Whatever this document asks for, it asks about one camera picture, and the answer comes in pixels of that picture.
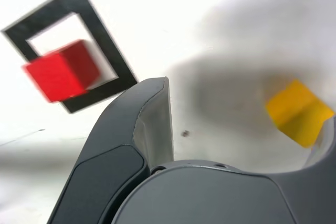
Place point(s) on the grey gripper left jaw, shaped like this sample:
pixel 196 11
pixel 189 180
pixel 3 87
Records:
pixel 110 142

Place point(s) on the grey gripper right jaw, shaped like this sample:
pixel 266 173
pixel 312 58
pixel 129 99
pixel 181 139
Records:
pixel 210 195

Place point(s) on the red cube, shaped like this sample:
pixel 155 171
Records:
pixel 60 74

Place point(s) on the yellow cube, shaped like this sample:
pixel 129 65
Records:
pixel 296 111

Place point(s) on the black tape square outline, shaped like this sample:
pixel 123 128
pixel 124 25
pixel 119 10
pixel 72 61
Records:
pixel 105 40

